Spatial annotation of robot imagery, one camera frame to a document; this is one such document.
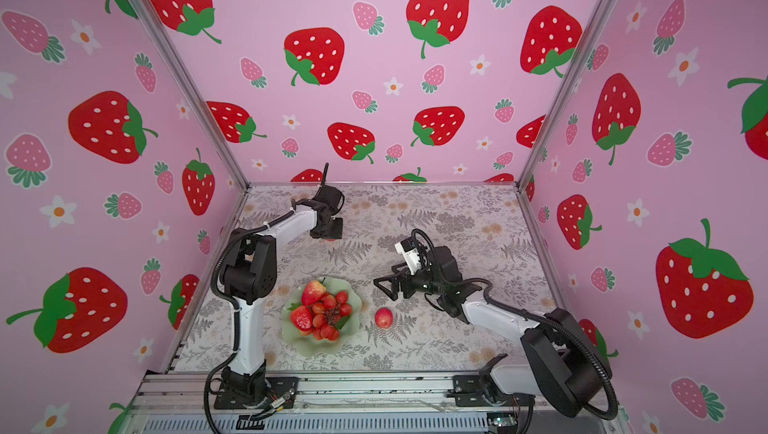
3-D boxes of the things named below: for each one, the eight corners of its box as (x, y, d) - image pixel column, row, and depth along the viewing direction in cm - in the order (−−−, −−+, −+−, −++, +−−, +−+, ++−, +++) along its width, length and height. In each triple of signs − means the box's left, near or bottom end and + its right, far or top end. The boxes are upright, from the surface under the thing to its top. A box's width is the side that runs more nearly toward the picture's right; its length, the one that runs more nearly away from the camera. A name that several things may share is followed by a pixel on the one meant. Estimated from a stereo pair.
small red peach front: (375, 329, 86) (375, 323, 83) (376, 314, 89) (375, 308, 86) (392, 329, 86) (392, 323, 83) (392, 314, 89) (392, 308, 86)
